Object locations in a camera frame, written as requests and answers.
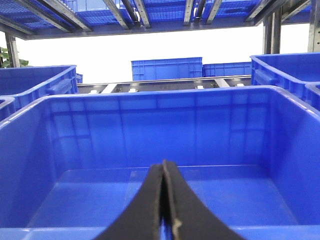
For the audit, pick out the far right blue crate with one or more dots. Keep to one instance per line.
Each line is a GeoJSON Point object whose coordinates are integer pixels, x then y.
{"type": "Point", "coordinates": [298, 73]}

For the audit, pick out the upper metal shelf rack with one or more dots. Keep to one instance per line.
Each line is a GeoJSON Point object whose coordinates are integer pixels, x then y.
{"type": "Point", "coordinates": [51, 19]}

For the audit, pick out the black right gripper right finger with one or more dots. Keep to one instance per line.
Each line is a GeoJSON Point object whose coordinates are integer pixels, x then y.
{"type": "Point", "coordinates": [187, 216]}

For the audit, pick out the right blue plastic crate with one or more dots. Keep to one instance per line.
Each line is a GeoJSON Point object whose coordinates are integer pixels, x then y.
{"type": "Point", "coordinates": [70, 164]}

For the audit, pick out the rear centre blue crate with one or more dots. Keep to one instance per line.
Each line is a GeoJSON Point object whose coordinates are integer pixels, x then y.
{"type": "Point", "coordinates": [163, 69]}

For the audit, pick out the left blue plastic crate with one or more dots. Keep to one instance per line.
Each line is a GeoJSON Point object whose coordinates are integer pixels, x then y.
{"type": "Point", "coordinates": [19, 86]}

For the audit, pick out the blue plastic crate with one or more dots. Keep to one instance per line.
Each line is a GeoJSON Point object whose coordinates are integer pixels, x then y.
{"type": "Point", "coordinates": [70, 164]}
{"type": "Point", "coordinates": [19, 86]}

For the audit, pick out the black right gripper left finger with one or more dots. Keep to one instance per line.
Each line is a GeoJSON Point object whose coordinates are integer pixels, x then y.
{"type": "Point", "coordinates": [141, 219]}

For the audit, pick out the distant small blue crate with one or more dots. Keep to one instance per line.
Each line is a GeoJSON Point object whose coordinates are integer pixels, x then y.
{"type": "Point", "coordinates": [226, 69]}

